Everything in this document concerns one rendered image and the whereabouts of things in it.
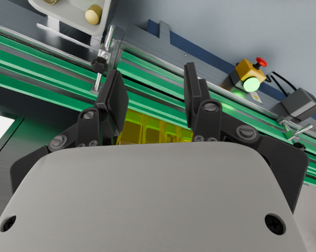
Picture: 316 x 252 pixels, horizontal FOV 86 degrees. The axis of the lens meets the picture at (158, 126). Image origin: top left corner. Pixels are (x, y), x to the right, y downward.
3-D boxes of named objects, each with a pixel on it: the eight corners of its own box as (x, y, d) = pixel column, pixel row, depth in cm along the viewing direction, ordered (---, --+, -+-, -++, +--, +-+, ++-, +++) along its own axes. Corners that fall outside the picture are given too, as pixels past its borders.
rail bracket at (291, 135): (273, 118, 59) (292, 151, 51) (294, 104, 54) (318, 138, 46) (280, 122, 61) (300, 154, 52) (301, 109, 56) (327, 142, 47)
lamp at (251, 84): (239, 84, 55) (242, 90, 53) (250, 74, 52) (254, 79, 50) (249, 89, 57) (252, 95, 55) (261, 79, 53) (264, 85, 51)
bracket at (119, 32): (104, 55, 50) (98, 67, 45) (112, 23, 43) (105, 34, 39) (115, 60, 51) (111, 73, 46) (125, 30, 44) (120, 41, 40)
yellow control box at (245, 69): (228, 73, 60) (233, 86, 56) (244, 55, 55) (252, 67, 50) (242, 81, 63) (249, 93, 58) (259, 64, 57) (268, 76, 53)
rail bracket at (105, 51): (97, 73, 46) (82, 103, 38) (112, 9, 35) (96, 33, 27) (107, 77, 47) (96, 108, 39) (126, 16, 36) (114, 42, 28)
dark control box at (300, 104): (279, 100, 69) (289, 115, 64) (299, 86, 64) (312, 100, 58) (292, 107, 72) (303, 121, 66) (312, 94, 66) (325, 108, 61)
